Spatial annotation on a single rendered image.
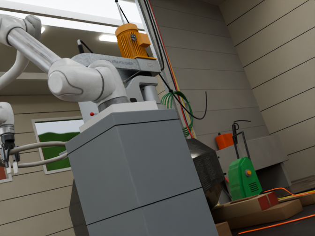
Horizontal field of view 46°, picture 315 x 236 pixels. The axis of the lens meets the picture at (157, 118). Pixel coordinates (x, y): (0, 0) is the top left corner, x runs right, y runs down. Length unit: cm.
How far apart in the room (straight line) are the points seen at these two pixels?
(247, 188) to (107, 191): 275
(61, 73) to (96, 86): 17
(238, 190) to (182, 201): 261
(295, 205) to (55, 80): 199
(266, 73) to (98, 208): 643
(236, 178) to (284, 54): 392
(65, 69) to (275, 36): 643
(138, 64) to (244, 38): 488
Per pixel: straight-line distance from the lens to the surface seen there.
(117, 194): 156
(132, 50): 359
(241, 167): 421
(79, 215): 281
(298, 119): 753
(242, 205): 302
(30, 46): 192
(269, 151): 619
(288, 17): 771
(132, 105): 171
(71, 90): 162
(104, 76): 175
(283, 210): 282
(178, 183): 165
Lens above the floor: 39
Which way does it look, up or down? 12 degrees up
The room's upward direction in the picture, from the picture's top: 18 degrees counter-clockwise
